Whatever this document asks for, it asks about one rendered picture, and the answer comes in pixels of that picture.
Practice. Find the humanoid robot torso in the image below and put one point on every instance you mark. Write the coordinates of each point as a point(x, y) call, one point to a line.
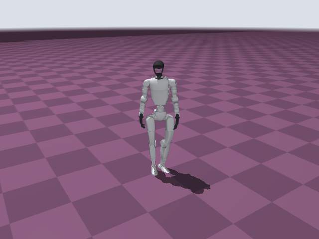
point(160, 95)

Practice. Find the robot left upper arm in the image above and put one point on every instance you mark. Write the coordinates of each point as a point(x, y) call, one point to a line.
point(172, 83)

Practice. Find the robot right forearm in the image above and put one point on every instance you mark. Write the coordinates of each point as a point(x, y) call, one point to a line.
point(142, 107)

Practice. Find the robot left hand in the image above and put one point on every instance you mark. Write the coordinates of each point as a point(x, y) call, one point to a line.
point(177, 119)

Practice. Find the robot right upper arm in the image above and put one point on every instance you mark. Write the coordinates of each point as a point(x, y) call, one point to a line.
point(146, 83)

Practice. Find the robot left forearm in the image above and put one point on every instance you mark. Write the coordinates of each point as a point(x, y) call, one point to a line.
point(176, 108)

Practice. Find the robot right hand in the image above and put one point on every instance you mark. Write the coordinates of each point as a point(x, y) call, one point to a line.
point(141, 116)

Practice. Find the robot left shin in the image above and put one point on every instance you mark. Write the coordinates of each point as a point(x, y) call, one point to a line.
point(163, 154)

